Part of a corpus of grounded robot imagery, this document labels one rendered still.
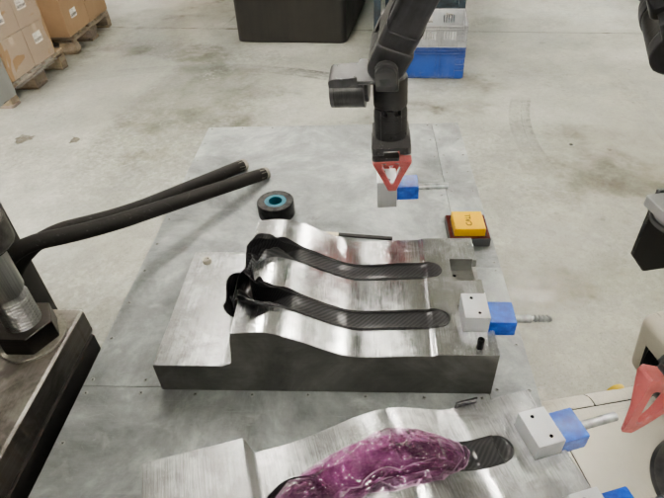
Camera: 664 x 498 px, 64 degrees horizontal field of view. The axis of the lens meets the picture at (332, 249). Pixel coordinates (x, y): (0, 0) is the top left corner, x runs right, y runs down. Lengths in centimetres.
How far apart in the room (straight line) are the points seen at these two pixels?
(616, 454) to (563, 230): 129
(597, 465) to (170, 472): 105
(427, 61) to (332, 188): 275
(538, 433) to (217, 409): 44
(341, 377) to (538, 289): 152
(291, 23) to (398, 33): 393
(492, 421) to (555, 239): 180
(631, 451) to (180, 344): 109
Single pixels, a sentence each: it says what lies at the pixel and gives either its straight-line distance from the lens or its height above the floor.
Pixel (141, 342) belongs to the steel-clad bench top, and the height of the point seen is 80.
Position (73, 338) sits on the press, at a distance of 107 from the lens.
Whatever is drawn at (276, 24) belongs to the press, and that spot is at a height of 15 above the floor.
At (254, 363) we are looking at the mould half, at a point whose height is 87.
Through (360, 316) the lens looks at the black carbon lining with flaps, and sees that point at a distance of 82.
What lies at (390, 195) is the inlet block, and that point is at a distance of 98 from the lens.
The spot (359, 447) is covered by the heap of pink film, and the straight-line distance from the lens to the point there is 65.
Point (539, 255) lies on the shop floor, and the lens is 239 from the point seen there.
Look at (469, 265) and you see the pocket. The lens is 93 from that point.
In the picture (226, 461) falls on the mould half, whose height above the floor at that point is 91.
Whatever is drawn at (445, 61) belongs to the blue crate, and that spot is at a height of 12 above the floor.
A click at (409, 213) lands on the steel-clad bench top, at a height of 80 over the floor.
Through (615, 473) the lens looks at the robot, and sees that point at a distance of 147.
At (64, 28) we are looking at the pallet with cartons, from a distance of 514.
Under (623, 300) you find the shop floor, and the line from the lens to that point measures 230.
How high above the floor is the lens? 148
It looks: 40 degrees down
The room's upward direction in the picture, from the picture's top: 3 degrees counter-clockwise
